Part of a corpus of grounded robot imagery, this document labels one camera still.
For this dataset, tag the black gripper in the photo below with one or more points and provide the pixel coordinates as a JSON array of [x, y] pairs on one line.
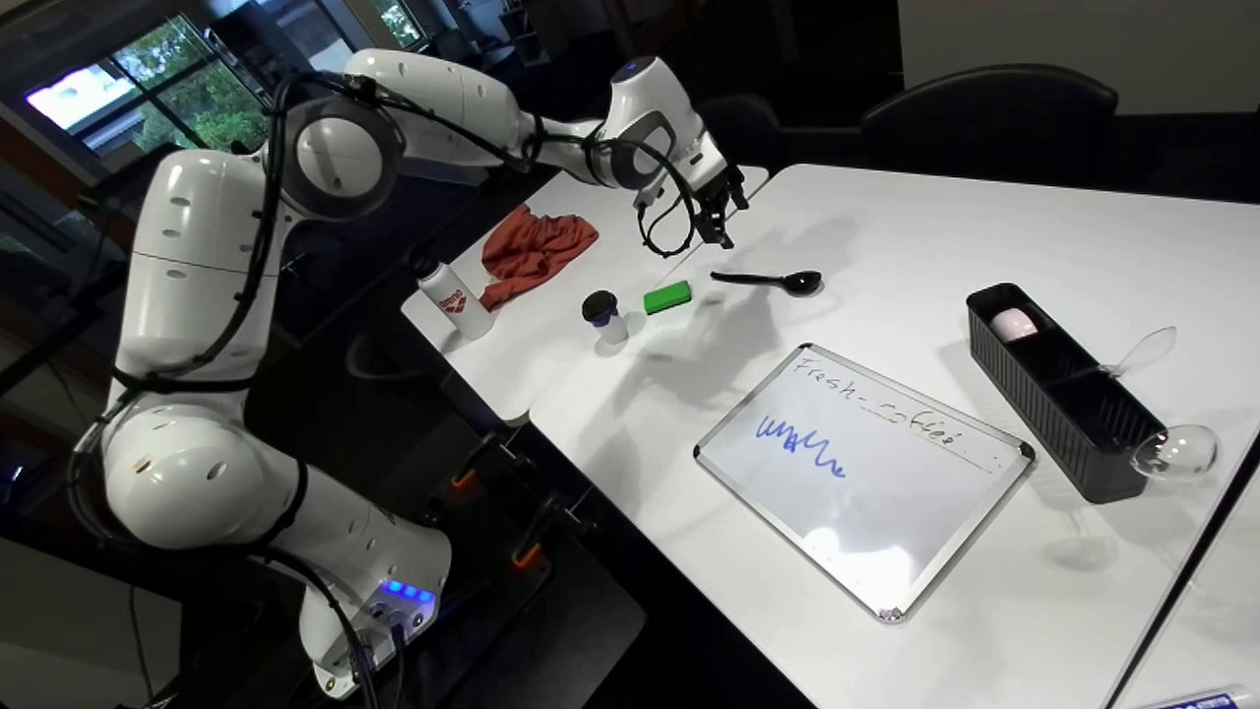
[[702, 183]]

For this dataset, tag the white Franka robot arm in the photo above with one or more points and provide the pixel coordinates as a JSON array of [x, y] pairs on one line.
[[198, 262]]

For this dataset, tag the black office chair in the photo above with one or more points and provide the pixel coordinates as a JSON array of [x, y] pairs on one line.
[[750, 130], [997, 110]]

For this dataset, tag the green rectangular block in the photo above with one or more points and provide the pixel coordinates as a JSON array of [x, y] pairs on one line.
[[667, 298]]

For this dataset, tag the cup with black lid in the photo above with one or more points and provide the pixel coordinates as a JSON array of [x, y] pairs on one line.
[[603, 312]]

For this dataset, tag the red cloth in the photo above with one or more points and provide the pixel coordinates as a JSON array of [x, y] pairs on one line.
[[535, 250]]

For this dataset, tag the white bottle red label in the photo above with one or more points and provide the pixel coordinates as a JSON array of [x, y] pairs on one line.
[[446, 290]]

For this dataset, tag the small framed whiteboard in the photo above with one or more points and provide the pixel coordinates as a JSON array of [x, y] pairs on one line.
[[868, 479]]

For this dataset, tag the pink object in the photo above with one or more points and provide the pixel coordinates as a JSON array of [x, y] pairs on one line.
[[1009, 324]]

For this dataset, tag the orange black clamp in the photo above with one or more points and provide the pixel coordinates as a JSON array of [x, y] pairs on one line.
[[536, 537], [476, 466]]

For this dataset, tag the black rectangular box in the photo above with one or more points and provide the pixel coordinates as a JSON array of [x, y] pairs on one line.
[[1083, 418]]

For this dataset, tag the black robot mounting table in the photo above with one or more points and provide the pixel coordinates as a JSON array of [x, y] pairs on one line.
[[526, 615]]

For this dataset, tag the clear plastic glass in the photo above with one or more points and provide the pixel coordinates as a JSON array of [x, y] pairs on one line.
[[1177, 455]]

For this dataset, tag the bright window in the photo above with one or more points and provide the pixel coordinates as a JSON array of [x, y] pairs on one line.
[[158, 82]]

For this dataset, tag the blue marker pen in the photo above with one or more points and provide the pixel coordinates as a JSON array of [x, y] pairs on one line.
[[1195, 697]]

